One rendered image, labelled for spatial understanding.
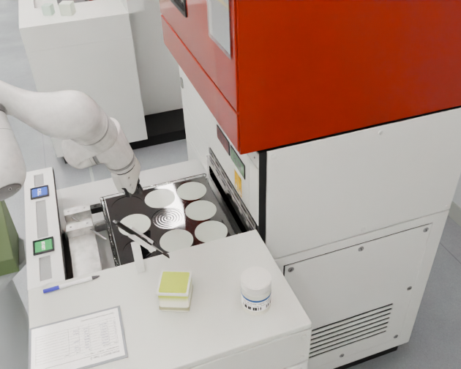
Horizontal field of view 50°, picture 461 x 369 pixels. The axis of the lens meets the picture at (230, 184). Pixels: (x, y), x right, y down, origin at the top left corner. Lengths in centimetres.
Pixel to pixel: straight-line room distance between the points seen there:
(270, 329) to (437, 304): 155
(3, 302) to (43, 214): 34
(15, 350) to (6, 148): 113
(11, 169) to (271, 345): 68
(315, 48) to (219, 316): 66
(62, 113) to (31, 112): 5
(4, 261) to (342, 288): 109
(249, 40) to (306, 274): 82
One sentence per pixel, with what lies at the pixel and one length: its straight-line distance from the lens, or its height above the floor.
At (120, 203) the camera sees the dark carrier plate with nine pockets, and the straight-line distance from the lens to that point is 165.
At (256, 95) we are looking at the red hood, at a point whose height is 138.
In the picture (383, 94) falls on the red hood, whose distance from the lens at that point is 135.
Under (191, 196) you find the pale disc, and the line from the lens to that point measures 163.
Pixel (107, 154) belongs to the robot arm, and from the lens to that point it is 130.
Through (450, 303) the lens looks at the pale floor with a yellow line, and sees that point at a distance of 264.
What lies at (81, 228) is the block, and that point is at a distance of 158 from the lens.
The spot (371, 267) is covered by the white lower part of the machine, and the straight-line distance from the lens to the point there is 178.
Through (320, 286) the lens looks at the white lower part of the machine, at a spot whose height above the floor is 63.
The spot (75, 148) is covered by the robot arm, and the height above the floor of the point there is 129.
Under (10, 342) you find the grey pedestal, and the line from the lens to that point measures 190.
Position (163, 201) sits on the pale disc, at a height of 90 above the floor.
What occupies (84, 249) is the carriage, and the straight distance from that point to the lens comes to 155.
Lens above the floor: 191
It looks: 37 degrees down
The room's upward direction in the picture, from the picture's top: 2 degrees counter-clockwise
